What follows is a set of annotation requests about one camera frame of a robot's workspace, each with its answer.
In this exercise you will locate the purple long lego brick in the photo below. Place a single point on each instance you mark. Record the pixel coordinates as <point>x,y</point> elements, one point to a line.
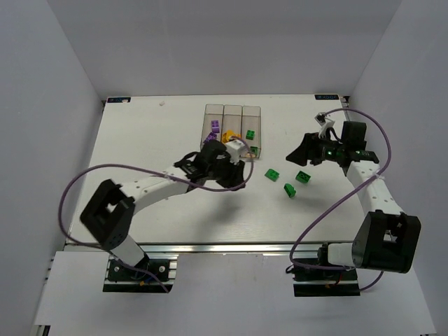
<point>210,136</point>

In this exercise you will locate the orange curved lego brick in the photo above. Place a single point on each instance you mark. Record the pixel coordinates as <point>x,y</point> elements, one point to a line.
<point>227,136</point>

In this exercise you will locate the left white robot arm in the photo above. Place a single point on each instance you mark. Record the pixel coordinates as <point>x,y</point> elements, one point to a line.
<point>109,212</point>

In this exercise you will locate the green lego two-by-two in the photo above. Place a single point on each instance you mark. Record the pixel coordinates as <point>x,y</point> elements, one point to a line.
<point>272,175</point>

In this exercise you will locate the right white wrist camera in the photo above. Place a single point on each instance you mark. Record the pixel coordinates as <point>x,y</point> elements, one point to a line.
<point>325,123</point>

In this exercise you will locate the left blue corner label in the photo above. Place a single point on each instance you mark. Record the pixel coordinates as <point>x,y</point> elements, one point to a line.
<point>118,100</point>

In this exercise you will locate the blue corner label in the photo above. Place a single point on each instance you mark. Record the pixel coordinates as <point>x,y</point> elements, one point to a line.
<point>118,100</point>
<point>326,96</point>

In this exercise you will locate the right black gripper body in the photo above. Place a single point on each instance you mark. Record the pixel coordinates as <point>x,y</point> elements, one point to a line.
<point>312,150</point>

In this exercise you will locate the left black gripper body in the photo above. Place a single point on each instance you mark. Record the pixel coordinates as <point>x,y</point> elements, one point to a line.
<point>228,170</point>

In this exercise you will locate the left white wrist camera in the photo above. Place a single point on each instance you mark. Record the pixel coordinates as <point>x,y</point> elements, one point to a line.
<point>235,148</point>

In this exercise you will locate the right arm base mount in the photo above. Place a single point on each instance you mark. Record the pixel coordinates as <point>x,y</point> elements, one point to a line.
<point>309,282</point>

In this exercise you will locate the purple small lego brick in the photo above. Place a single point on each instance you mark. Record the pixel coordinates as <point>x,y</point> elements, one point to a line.
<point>215,126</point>

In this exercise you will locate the aluminium front rail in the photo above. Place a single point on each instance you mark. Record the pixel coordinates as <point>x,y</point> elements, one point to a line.
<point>213,248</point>

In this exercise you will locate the green curved lego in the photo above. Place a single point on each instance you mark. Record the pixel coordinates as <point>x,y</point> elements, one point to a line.
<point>290,190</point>

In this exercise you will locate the right blue corner label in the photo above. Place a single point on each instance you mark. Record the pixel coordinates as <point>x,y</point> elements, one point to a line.
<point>326,96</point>

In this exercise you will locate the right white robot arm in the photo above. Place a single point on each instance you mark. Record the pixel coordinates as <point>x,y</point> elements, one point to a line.
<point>387,238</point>

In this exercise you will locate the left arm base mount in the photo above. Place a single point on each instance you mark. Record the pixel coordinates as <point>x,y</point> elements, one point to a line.
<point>155,275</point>

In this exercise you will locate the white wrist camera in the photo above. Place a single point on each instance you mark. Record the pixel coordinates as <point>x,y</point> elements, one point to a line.
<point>235,148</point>
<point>325,123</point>

